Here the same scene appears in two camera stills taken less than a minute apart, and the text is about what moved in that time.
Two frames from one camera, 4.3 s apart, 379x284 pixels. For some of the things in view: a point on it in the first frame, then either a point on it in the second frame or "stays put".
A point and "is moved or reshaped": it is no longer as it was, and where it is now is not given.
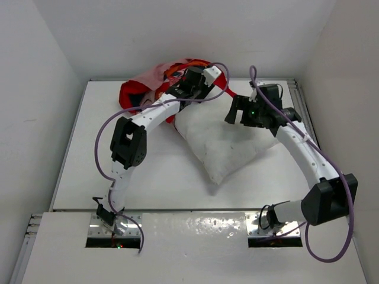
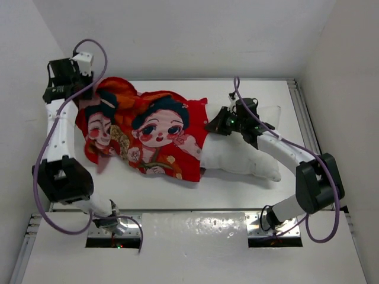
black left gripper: (204, 88) to (88, 94)
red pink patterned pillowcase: (154, 80) to (158, 132)
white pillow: (223, 147) is moved or reshaped
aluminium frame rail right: (301, 107) stays put
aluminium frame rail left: (29, 237) stays put
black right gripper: (240, 108) to (224, 122)
